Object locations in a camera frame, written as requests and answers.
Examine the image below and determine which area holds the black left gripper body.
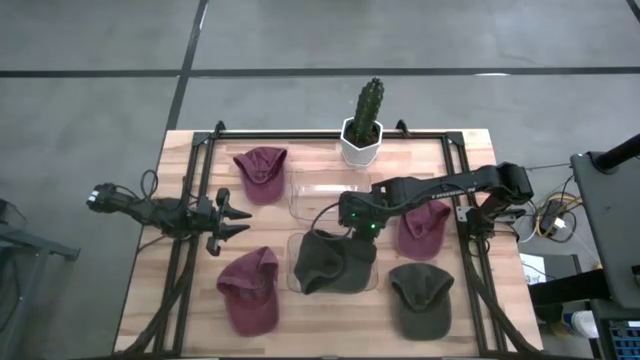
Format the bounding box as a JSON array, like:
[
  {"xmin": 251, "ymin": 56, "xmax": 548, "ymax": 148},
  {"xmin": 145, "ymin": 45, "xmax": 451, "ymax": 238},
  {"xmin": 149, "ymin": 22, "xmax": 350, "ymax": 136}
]
[{"xmin": 197, "ymin": 187, "xmax": 232, "ymax": 257}]

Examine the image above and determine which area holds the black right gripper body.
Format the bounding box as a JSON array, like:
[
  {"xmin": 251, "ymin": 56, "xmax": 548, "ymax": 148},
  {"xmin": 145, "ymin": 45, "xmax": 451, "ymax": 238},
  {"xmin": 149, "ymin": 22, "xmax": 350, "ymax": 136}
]
[{"xmin": 338, "ymin": 191, "xmax": 382, "ymax": 242}]

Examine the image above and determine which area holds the dark olive baseball cap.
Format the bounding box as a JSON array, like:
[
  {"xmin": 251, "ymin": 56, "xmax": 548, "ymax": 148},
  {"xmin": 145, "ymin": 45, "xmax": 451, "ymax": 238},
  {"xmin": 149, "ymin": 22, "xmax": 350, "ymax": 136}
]
[
  {"xmin": 388, "ymin": 262, "xmax": 456, "ymax": 342},
  {"xmin": 293, "ymin": 228, "xmax": 378, "ymax": 296}
]

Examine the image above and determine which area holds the maroon baseball cap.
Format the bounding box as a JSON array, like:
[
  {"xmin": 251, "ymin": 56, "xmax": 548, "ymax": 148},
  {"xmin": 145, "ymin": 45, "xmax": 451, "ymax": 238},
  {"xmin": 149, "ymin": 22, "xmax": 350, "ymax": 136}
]
[
  {"xmin": 215, "ymin": 245, "xmax": 280, "ymax": 338},
  {"xmin": 232, "ymin": 145, "xmax": 289, "ymax": 207},
  {"xmin": 397, "ymin": 199, "xmax": 453, "ymax": 262}
]

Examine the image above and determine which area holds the clear plastic bin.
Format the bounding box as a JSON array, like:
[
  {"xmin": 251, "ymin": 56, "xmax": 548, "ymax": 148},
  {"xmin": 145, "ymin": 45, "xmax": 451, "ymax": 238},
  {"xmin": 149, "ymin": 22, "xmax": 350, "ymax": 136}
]
[
  {"xmin": 286, "ymin": 230, "xmax": 380, "ymax": 296},
  {"xmin": 288, "ymin": 168, "xmax": 374, "ymax": 224}
]

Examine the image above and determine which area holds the white hexagonal plant pot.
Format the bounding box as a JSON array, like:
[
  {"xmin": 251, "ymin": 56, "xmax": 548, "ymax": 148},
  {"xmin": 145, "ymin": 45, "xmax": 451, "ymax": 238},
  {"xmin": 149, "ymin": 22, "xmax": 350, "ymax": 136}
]
[{"xmin": 340, "ymin": 117, "xmax": 385, "ymax": 169}]

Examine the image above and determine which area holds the green cactus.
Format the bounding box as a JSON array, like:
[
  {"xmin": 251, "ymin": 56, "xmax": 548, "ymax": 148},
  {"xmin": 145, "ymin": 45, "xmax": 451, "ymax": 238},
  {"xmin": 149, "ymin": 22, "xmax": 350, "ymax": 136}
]
[{"xmin": 351, "ymin": 77, "xmax": 386, "ymax": 147}]

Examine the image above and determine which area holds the white paper sheet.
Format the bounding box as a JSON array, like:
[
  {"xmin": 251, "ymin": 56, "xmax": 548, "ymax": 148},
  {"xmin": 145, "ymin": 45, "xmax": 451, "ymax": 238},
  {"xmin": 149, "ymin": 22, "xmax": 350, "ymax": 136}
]
[{"xmin": 518, "ymin": 252, "xmax": 550, "ymax": 287}]

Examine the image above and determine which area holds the grey metal cart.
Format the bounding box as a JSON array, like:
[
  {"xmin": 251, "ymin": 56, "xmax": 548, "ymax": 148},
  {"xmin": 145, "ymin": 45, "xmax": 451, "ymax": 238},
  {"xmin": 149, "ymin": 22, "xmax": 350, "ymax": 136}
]
[{"xmin": 0, "ymin": 198, "xmax": 82, "ymax": 360}]

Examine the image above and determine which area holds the grey flat panel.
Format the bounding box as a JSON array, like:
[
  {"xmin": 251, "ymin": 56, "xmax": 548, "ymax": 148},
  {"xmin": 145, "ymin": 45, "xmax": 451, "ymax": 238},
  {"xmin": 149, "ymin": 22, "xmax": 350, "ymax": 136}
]
[{"xmin": 569, "ymin": 149, "xmax": 640, "ymax": 310}]

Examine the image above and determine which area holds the black pole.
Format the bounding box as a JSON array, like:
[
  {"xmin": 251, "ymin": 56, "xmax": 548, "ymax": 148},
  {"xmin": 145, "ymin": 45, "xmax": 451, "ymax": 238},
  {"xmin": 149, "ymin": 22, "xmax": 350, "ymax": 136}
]
[{"xmin": 593, "ymin": 133, "xmax": 640, "ymax": 172}]

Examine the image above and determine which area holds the blue keyed device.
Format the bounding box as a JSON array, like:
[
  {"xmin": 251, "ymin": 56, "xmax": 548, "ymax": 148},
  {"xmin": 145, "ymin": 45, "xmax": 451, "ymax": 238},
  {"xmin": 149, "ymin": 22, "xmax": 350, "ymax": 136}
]
[{"xmin": 606, "ymin": 319, "xmax": 640, "ymax": 360}]

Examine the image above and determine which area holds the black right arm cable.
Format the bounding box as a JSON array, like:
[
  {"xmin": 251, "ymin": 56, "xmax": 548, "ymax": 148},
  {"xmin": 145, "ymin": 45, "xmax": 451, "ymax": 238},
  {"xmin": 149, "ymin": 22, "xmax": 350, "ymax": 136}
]
[{"xmin": 309, "ymin": 201, "xmax": 352, "ymax": 237}]

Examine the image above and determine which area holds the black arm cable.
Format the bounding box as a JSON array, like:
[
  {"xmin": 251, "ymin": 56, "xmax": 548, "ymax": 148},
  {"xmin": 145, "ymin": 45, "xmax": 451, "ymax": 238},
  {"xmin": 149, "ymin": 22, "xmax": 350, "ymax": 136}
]
[
  {"xmin": 139, "ymin": 169, "xmax": 161, "ymax": 202},
  {"xmin": 309, "ymin": 201, "xmax": 352, "ymax": 237}
]

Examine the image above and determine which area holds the black metal table frame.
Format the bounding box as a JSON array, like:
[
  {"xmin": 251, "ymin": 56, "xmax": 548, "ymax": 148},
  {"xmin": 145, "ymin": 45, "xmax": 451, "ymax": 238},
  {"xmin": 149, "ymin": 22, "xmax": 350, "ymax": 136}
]
[{"xmin": 117, "ymin": 119, "xmax": 542, "ymax": 359}]

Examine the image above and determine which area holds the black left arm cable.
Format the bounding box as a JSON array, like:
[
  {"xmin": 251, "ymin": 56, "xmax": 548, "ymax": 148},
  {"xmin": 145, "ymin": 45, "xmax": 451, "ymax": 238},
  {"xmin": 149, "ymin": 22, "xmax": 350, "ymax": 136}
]
[{"xmin": 139, "ymin": 169, "xmax": 161, "ymax": 202}]

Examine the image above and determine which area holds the yellow and black cable bundle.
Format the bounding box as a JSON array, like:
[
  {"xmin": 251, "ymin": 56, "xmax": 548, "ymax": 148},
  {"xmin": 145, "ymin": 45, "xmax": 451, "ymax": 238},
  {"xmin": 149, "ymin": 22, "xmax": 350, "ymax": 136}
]
[{"xmin": 518, "ymin": 164, "xmax": 585, "ymax": 245}]

